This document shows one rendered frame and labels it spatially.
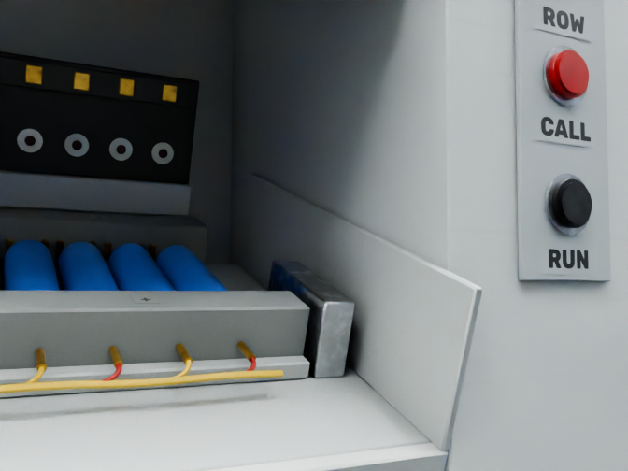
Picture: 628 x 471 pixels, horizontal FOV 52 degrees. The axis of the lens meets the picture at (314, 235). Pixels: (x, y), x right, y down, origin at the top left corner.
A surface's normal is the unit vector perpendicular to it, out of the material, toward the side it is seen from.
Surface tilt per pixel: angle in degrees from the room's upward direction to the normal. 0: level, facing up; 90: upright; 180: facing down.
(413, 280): 90
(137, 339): 108
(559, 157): 90
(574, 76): 90
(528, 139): 90
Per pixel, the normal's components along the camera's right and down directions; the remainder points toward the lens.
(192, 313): 0.42, 0.25
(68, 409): 0.14, -0.97
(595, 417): 0.44, -0.06
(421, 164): -0.90, -0.04
